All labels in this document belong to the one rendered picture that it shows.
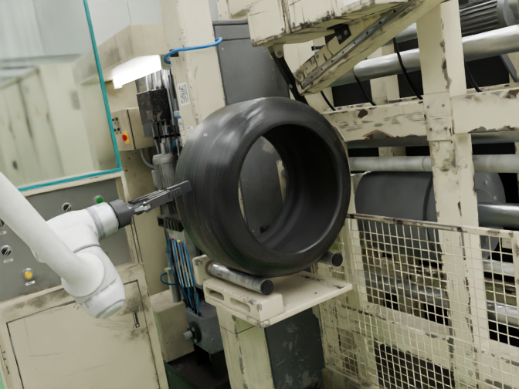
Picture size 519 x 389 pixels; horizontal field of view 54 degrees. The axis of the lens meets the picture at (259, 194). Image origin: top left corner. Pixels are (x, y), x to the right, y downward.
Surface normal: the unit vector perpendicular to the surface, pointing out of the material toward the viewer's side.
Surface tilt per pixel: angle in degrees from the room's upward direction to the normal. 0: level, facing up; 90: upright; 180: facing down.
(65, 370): 90
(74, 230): 55
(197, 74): 90
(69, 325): 90
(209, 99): 90
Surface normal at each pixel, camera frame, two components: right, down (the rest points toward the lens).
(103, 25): 0.67, 0.01
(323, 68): -0.82, 0.22
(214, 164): -0.22, -0.15
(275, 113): 0.50, -0.13
